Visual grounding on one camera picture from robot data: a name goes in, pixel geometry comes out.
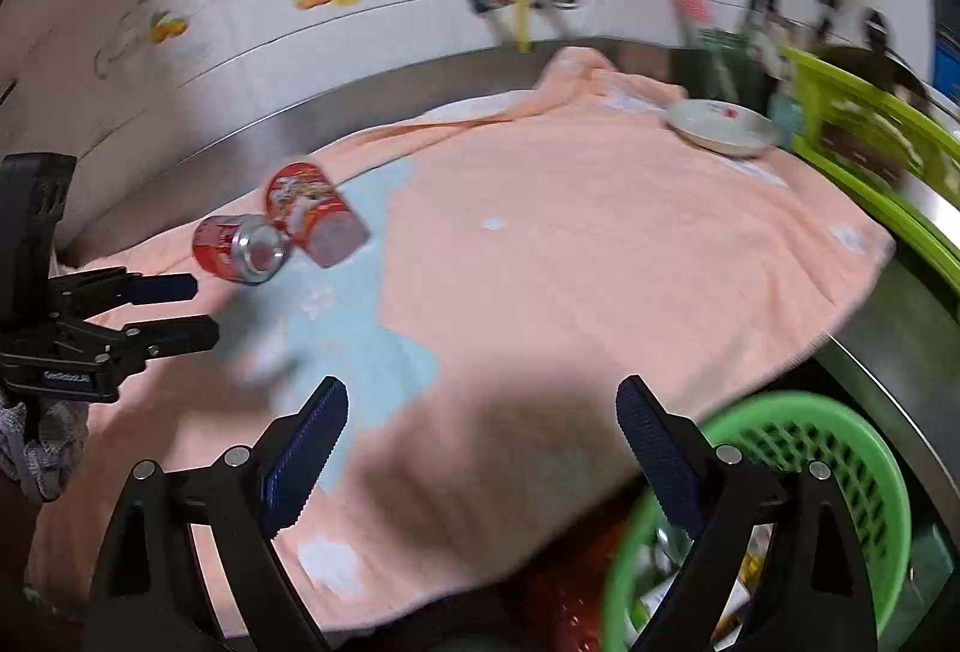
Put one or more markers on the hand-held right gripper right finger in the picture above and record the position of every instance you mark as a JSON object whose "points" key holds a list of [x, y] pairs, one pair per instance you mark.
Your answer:
{"points": [[660, 453]]}

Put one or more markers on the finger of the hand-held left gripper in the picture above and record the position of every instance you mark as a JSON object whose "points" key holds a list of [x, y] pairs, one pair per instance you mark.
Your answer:
{"points": [[120, 288], [165, 335]]}

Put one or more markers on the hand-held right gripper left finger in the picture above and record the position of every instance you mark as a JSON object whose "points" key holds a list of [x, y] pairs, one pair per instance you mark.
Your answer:
{"points": [[307, 457]]}

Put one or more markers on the red cola can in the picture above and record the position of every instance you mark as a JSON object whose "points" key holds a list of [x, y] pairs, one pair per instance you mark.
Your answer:
{"points": [[217, 243]]}

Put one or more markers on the green round basket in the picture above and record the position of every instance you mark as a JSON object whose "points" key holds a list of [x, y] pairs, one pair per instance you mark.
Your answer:
{"points": [[825, 427]]}

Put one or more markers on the red cartoon snack cup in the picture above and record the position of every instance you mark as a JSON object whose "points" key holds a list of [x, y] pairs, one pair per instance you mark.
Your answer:
{"points": [[304, 206]]}

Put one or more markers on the person's left hand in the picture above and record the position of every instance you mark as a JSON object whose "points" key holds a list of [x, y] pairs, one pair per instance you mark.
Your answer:
{"points": [[45, 446]]}

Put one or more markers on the red shiny object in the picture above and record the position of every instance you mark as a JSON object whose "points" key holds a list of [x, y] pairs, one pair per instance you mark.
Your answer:
{"points": [[570, 584]]}

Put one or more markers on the pink towel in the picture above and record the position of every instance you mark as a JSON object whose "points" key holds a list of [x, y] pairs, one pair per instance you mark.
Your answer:
{"points": [[562, 247]]}

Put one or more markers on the white plate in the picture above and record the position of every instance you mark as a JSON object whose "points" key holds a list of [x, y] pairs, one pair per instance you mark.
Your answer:
{"points": [[720, 123]]}

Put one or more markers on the teal bottle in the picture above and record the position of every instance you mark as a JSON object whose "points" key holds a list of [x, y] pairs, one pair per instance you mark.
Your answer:
{"points": [[785, 120]]}

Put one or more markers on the dark knife holder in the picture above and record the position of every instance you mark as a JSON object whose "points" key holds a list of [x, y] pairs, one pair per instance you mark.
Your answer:
{"points": [[716, 60]]}

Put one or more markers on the lime green dish rack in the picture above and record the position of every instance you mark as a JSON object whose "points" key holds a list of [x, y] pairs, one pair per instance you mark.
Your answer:
{"points": [[847, 97]]}

